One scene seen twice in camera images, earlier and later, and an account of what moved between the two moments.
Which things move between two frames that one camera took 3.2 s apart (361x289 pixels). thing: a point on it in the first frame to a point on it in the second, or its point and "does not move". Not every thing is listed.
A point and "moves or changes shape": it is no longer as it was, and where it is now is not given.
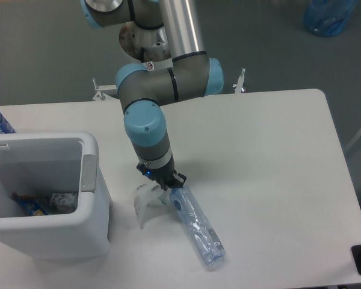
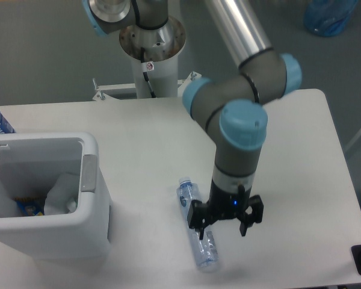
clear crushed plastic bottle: x=209 y=245 moves or changes shape
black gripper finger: x=177 y=183 to x=197 y=216
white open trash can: x=38 y=164 does not move
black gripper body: x=163 y=174 to x=225 y=205
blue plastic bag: x=328 y=18 does not move
